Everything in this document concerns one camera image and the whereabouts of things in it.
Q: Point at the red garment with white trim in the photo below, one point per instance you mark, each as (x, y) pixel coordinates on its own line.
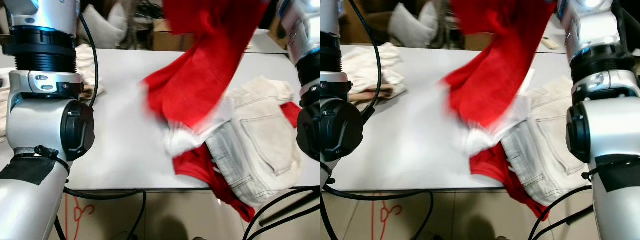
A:
(200, 85)
(495, 80)

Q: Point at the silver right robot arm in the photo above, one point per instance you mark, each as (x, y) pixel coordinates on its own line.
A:
(610, 130)
(300, 30)

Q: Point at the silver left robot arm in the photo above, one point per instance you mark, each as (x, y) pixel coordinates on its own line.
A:
(35, 120)
(340, 130)

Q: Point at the brown wooden hanger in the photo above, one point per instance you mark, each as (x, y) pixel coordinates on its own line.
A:
(372, 93)

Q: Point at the cream denim jeans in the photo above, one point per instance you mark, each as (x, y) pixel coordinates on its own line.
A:
(545, 150)
(260, 145)

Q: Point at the crumpled cream garment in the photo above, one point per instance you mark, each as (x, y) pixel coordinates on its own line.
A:
(370, 65)
(87, 65)
(4, 110)

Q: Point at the white pillow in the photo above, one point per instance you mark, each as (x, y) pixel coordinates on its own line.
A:
(102, 30)
(410, 27)

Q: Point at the plain red cloth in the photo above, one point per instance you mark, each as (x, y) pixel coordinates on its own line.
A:
(492, 167)
(192, 165)

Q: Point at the brown cardboard box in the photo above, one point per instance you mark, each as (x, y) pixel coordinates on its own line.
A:
(477, 42)
(165, 40)

